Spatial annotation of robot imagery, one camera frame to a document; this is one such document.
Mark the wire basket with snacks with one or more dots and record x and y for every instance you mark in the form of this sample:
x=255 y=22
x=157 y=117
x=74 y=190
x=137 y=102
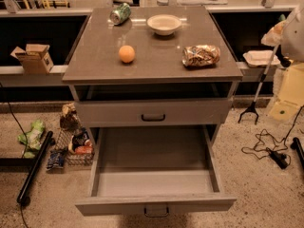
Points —
x=78 y=147

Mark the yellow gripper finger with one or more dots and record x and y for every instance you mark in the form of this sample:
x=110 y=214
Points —
x=289 y=93

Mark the open grey lower drawer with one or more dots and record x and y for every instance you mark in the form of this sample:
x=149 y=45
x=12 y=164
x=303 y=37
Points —
x=155 y=171

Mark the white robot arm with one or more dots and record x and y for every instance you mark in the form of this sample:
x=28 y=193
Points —
x=289 y=34

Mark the black floor bar right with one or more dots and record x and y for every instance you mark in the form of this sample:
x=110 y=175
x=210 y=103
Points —
x=296 y=145

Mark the brown snack bag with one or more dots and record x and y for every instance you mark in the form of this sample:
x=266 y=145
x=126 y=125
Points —
x=69 y=120

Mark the closed grey upper drawer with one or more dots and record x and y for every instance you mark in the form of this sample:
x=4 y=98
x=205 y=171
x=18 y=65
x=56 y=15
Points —
x=147 y=113

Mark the green chip bag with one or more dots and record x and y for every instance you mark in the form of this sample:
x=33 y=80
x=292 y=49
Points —
x=32 y=139

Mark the open cardboard box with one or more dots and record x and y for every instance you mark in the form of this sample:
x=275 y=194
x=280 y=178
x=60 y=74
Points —
x=35 y=58

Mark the orange patterned soda can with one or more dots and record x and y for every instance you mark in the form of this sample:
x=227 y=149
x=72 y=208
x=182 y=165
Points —
x=200 y=55

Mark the grey drawer cabinet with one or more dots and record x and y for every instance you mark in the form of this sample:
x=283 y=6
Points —
x=96 y=73

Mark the blue snack packet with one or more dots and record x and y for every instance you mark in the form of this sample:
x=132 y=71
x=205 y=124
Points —
x=56 y=159

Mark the black floor bar left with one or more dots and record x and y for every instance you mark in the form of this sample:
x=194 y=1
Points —
x=23 y=197

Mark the white ceramic bowl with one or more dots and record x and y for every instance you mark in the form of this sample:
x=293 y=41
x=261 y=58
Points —
x=164 y=24

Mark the green soda can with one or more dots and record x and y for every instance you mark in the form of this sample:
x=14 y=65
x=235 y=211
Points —
x=120 y=14

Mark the white foam tray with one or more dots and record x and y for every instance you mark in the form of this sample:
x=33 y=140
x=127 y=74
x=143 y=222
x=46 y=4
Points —
x=257 y=58

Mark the orange ball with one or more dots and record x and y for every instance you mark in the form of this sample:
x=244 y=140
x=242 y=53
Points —
x=127 y=54

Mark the black floor bar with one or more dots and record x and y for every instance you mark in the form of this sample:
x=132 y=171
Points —
x=23 y=197
x=296 y=145

